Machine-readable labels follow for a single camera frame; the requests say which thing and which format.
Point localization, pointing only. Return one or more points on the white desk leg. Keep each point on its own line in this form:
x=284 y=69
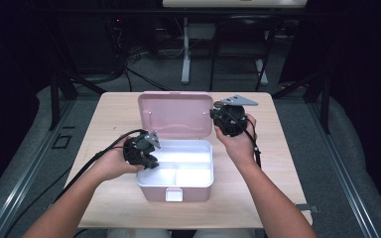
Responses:
x=262 y=74
x=186 y=56

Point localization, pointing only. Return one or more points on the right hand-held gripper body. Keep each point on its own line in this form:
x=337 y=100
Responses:
x=231 y=120

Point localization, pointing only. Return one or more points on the person's right hand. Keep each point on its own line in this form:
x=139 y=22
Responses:
x=239 y=148

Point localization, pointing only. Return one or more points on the metal floor rail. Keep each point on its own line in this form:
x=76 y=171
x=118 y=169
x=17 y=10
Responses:
x=29 y=170
x=344 y=172

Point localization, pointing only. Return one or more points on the black chair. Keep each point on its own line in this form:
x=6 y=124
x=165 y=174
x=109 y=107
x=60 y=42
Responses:
x=241 y=49

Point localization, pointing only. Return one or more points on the white divided tray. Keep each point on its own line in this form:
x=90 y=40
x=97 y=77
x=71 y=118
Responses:
x=185 y=155

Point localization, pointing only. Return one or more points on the grey table bracket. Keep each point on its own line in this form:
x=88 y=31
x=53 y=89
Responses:
x=307 y=208

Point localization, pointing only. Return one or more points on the black metal stand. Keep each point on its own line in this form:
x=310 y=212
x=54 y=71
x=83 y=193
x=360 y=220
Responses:
x=54 y=99
x=325 y=105

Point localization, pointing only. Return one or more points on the person's left hand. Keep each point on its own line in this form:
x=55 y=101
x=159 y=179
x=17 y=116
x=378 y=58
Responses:
x=115 y=162

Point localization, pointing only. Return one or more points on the dark electronics box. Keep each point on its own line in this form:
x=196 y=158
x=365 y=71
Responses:
x=117 y=33

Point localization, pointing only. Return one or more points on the white desk top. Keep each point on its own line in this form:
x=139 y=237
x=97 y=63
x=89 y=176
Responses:
x=234 y=3

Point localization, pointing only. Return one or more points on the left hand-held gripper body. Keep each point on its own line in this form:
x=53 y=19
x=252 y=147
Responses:
x=137 y=148

